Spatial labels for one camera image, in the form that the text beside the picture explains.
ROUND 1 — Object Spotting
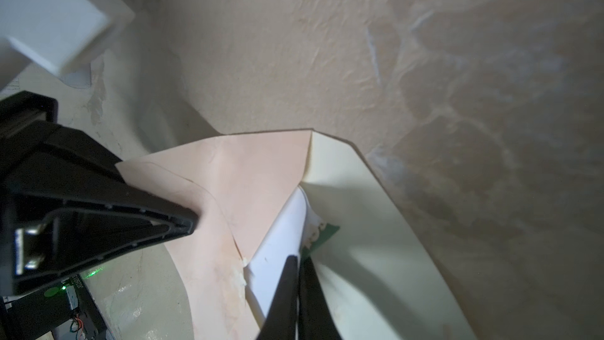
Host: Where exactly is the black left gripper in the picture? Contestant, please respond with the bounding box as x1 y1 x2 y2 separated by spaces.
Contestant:
1 91 198 295

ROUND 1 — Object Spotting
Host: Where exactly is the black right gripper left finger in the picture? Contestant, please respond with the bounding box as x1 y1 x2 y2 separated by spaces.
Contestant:
256 255 299 340

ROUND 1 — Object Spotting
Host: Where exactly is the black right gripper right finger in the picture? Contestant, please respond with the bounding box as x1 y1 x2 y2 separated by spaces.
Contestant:
298 258 341 340

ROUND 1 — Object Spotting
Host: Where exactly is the pink envelope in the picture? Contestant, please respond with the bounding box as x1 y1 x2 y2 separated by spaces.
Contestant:
117 130 475 339

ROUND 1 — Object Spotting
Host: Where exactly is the white letter with green border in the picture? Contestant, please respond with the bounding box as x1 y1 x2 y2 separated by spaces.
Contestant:
244 187 339 326

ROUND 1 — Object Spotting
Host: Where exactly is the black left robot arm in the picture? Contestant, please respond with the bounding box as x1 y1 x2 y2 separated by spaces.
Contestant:
1 91 198 339

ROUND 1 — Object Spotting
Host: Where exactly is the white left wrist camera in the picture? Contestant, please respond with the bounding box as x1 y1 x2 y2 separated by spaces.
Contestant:
1 0 135 87

